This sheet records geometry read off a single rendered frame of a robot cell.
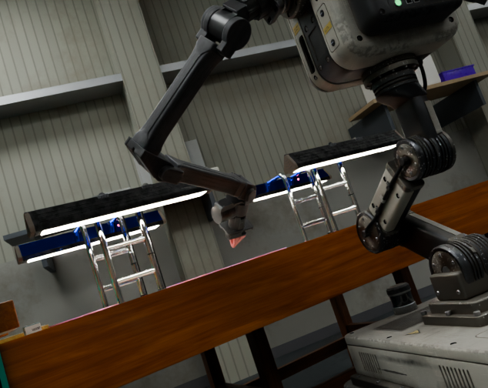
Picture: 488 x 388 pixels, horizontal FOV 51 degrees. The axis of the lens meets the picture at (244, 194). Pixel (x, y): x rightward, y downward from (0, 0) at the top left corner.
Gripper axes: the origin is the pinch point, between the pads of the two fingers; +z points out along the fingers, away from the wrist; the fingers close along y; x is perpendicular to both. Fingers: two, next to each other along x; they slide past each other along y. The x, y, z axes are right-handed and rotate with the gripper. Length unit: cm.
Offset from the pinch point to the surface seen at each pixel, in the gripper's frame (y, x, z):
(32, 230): 61, -17, -14
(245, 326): 20.3, 37.1, -8.5
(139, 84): -67, -229, 52
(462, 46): -357, -163, 20
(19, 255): 60, -54, 28
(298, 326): -135, -70, 195
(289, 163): -35.4, -18.6, -14.0
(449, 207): -72, 30, -16
